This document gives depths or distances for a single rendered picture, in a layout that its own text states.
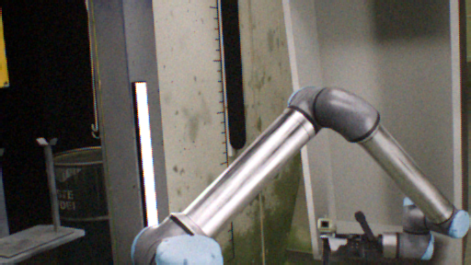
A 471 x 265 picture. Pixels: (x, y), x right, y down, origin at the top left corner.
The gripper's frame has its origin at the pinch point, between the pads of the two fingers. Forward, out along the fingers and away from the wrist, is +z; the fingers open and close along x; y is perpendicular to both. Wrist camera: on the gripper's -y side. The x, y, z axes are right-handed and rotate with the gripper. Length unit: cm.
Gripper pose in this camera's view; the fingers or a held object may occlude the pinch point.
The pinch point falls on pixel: (324, 234)
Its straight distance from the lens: 189.8
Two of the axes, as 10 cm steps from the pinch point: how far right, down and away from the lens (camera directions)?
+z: -9.7, -0.2, 2.4
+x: 2.3, 2.1, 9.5
